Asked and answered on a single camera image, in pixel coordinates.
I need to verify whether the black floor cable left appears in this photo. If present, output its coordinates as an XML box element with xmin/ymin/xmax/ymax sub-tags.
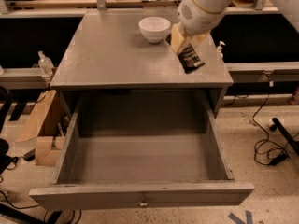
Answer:
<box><xmin>0</xmin><ymin>189</ymin><xmax>82</xmax><ymax>224</ymax></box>

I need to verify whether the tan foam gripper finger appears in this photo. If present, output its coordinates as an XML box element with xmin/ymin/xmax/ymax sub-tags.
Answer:
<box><xmin>170</xmin><ymin>22</ymin><xmax>189</xmax><ymax>55</ymax></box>
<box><xmin>192</xmin><ymin>32</ymin><xmax>210</xmax><ymax>45</ymax></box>

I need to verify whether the black chair left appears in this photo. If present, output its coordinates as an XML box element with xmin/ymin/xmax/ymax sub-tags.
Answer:
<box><xmin>0</xmin><ymin>87</ymin><xmax>18</xmax><ymax>175</ymax></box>

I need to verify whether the clear sanitizer bottle left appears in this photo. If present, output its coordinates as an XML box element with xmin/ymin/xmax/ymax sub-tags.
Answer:
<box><xmin>38</xmin><ymin>51</ymin><xmax>54</xmax><ymax>76</ymax></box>

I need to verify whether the black floor cable right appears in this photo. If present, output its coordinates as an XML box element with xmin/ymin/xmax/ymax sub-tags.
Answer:
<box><xmin>250</xmin><ymin>91</ymin><xmax>299</xmax><ymax>167</ymax></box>

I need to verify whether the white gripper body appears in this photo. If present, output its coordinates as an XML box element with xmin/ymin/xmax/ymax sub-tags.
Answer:
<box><xmin>178</xmin><ymin>0</ymin><xmax>224</xmax><ymax>35</ymax></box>

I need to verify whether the metal drawer knob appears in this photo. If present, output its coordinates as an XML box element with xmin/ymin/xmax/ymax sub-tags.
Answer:
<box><xmin>139</xmin><ymin>197</ymin><xmax>149</xmax><ymax>208</ymax></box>

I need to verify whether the black stand base leg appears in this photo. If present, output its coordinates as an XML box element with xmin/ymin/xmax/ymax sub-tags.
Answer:
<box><xmin>272</xmin><ymin>118</ymin><xmax>299</xmax><ymax>155</ymax></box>

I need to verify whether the dark rxbar chocolate bar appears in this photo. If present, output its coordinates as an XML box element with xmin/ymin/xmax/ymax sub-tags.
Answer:
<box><xmin>178</xmin><ymin>44</ymin><xmax>205</xmax><ymax>74</ymax></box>

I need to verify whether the white pump bottle right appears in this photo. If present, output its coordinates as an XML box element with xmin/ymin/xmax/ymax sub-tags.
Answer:
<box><xmin>217</xmin><ymin>41</ymin><xmax>225</xmax><ymax>58</ymax></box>

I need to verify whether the white ceramic bowl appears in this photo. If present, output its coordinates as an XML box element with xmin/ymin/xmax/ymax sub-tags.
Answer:
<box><xmin>138</xmin><ymin>17</ymin><xmax>171</xmax><ymax>43</ymax></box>

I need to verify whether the black floor cable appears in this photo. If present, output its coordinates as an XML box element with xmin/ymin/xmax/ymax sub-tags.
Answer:
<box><xmin>0</xmin><ymin>189</ymin><xmax>82</xmax><ymax>224</ymax></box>
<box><xmin>250</xmin><ymin>91</ymin><xmax>299</xmax><ymax>167</ymax></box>

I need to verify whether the blue tape floor mark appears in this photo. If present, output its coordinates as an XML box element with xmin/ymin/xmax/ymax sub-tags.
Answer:
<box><xmin>228</xmin><ymin>209</ymin><xmax>254</xmax><ymax>224</ymax></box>

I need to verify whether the open grey top drawer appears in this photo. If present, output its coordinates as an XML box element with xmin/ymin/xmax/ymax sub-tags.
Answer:
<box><xmin>28</xmin><ymin>89</ymin><xmax>256</xmax><ymax>212</ymax></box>

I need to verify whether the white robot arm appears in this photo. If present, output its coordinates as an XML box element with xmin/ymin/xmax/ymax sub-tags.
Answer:
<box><xmin>171</xmin><ymin>0</ymin><xmax>299</xmax><ymax>54</ymax></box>

